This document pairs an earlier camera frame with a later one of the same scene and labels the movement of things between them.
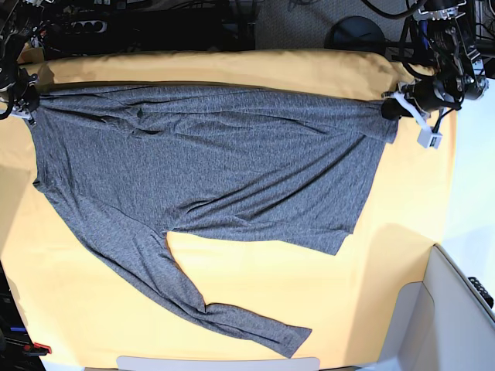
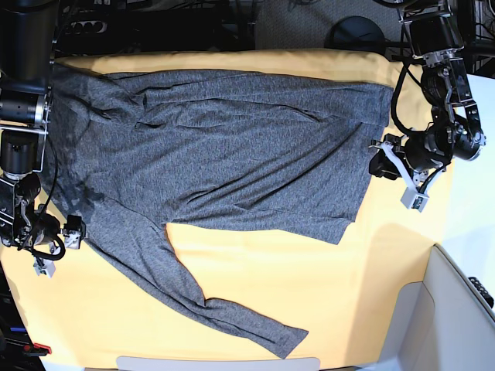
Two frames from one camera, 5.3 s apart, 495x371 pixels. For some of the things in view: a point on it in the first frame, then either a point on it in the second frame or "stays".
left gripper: (29, 101) -> (45, 229)
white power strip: (86, 26) stays
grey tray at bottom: (124, 363) stays
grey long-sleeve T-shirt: (137, 161) stays
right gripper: (425, 93) -> (419, 152)
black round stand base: (356, 32) stays
